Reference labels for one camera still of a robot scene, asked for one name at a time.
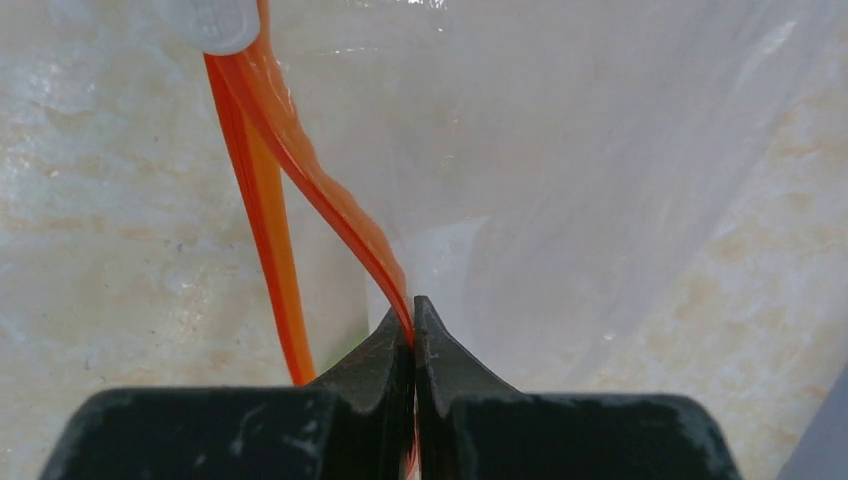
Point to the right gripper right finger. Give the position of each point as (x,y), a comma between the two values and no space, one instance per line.
(474,425)

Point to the clear zip top bag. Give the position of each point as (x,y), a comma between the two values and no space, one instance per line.
(540,169)

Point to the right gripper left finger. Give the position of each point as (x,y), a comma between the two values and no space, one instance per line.
(351,422)

